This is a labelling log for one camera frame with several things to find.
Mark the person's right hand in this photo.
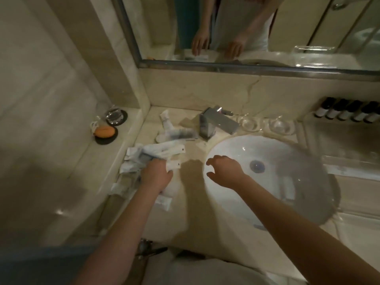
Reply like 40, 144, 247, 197
205, 155, 249, 189

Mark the person's left hand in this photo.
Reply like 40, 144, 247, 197
139, 158, 174, 195

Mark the pile of white amenity packets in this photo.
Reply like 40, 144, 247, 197
108, 109, 201, 213

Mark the clear glass dish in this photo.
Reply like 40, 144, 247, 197
236, 115, 263, 133
266, 115, 296, 135

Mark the white toothpaste tube packet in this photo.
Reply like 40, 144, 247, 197
322, 161, 380, 178

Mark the person's right forearm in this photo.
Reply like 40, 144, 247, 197
236, 175, 380, 285

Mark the person's left forearm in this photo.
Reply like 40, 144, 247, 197
71, 184, 167, 285

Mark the round sink drain stopper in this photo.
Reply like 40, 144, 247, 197
249, 159, 266, 173

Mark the chrome faucet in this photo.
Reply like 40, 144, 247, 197
198, 106, 240, 141

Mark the white sink basin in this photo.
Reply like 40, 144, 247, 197
204, 134, 338, 232

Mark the round black soap dish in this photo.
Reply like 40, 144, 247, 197
94, 126, 119, 145

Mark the round black coaster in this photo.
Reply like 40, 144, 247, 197
104, 109, 128, 127

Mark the orange soap with cord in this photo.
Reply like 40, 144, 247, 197
90, 121, 116, 139

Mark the metal framed wall mirror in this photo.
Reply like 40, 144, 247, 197
111, 0, 380, 79

